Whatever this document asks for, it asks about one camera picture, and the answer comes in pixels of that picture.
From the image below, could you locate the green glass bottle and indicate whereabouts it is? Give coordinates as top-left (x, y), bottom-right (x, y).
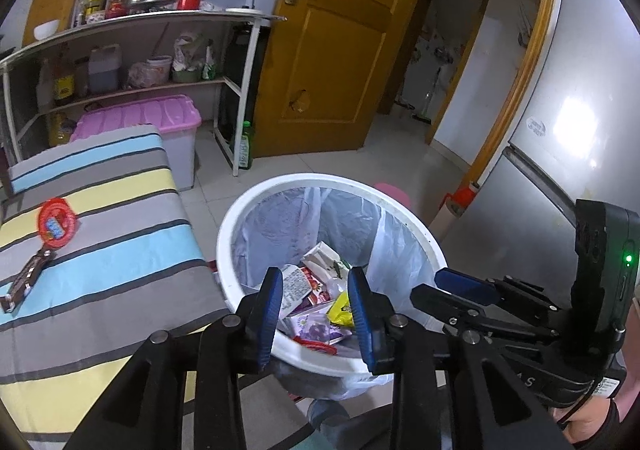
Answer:
top-left (236, 121), bottom-right (255, 170)

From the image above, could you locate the yellow snack packet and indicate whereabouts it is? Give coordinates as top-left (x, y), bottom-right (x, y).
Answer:
top-left (326, 291), bottom-right (357, 329)

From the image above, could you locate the white round trash bin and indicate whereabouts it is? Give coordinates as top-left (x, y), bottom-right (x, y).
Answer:
top-left (216, 173), bottom-right (449, 379)

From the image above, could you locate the brown chocolate wrapper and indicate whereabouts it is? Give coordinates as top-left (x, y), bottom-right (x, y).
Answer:
top-left (0, 250), bottom-right (57, 314)

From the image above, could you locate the red white label packet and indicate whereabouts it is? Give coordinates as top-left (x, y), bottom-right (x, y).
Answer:
top-left (279, 264), bottom-right (332, 317)

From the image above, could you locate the white plastic bucket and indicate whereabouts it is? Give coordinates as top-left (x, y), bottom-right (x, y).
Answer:
top-left (144, 56), bottom-right (174, 86)

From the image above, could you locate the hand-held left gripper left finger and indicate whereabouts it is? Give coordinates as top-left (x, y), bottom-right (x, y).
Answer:
top-left (65, 267), bottom-right (284, 450)

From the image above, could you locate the yellow wooden door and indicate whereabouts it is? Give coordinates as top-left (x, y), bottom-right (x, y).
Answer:
top-left (252, 0), bottom-right (437, 157)

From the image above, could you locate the bundle of plastic bags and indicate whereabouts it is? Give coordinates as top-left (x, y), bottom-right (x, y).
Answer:
top-left (172, 32), bottom-right (219, 83)

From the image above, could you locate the pink lid storage box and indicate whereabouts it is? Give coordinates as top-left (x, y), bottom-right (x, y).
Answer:
top-left (70, 94), bottom-right (202, 191)

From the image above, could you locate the steel dish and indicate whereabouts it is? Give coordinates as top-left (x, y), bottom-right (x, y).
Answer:
top-left (129, 0), bottom-right (176, 13)

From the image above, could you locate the clear bin liner bag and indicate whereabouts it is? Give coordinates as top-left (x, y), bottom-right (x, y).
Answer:
top-left (227, 185), bottom-right (441, 401)

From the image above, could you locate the striped tablecloth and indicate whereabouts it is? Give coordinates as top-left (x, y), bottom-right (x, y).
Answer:
top-left (0, 125), bottom-right (231, 450)

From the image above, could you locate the person's right hand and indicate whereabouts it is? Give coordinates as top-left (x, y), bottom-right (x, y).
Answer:
top-left (562, 297), bottom-right (640, 449)

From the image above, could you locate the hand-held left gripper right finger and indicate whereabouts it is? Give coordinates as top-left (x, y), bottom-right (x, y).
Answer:
top-left (347, 266), bottom-right (571, 450)

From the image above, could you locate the wooden door frame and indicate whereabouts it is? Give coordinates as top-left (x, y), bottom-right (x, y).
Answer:
top-left (426, 0), bottom-right (561, 187)

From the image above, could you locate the yellow label oil bottle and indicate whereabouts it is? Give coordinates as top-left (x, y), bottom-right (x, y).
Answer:
top-left (52, 57), bottom-right (76, 106)

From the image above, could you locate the white metal shelf rack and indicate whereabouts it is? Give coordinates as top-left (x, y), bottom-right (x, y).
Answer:
top-left (0, 10), bottom-right (289, 177)

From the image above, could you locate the silver refrigerator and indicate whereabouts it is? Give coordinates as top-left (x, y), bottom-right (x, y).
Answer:
top-left (440, 0), bottom-right (640, 333)

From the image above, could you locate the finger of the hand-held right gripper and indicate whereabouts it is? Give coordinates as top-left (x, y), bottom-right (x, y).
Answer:
top-left (410, 284), bottom-right (547, 342)
top-left (435, 268), bottom-right (573, 328)

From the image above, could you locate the red lid jelly cup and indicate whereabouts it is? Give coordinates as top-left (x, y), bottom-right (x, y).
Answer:
top-left (37, 198), bottom-right (80, 251)

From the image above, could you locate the pink plastic basin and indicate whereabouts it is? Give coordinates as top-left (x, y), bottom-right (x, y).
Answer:
top-left (372, 182), bottom-right (412, 209)

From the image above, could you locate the purple fruit print packet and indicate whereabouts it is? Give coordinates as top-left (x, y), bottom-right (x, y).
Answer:
top-left (291, 312), bottom-right (347, 344)

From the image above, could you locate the dark liquid plastic jug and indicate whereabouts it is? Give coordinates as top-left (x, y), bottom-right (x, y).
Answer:
top-left (87, 44), bottom-right (123, 93)

